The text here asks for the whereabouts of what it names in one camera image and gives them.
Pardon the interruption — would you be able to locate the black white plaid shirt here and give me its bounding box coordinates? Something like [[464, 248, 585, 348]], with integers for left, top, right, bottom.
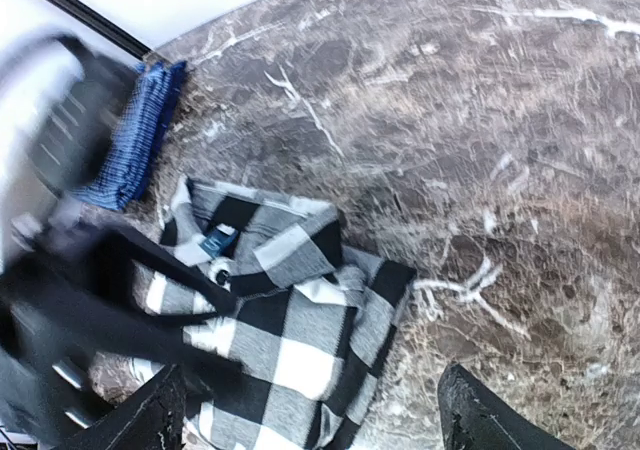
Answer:
[[160, 177, 416, 449]]

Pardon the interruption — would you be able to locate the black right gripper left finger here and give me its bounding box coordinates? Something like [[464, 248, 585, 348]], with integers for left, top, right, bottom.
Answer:
[[62, 365, 186, 450]]

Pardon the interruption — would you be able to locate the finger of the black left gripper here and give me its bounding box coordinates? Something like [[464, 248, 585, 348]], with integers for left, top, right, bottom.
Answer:
[[1, 229, 240, 370]]

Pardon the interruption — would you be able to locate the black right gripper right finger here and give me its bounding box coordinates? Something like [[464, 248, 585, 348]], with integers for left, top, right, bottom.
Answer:
[[437, 362, 572, 450]]

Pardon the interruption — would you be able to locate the blue checked shirt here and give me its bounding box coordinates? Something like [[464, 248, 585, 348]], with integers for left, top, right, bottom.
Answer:
[[72, 61, 187, 211]]

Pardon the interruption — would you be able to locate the black left corner post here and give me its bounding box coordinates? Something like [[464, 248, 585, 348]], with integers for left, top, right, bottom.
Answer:
[[45, 0, 151, 60]]

